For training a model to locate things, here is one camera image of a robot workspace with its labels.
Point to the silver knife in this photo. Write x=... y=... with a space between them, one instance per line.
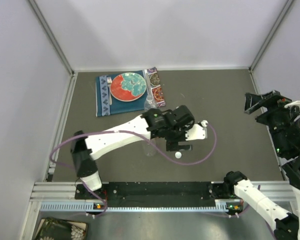
x=148 y=83

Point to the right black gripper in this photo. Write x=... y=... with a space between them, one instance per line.
x=252 y=100

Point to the grey slotted cable duct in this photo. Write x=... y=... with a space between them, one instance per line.
x=72 y=206

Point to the white bottle cap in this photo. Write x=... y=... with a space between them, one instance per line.
x=178 y=155

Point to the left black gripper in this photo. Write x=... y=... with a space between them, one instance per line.
x=172 y=144

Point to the colourful mandala napkin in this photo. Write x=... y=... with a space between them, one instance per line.
x=156 y=88

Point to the clear bottle orange base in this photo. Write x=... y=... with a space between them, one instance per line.
x=149 y=103

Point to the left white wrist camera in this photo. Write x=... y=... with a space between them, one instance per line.
x=197 y=132

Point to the silver fork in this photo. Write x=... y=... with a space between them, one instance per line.
x=109 y=82

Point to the blue patterned placemat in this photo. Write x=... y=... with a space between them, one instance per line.
x=102 y=104

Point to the aluminium frame rail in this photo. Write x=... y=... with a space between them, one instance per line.
x=40 y=192

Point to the red teal patterned plate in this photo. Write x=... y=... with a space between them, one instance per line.
x=128 y=87

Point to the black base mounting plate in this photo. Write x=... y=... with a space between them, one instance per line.
x=163 y=194

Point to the floral patterned box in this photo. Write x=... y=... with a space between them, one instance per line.
x=58 y=229

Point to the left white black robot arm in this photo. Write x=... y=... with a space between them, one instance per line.
x=85 y=150

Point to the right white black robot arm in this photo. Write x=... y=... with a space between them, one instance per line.
x=277 y=203

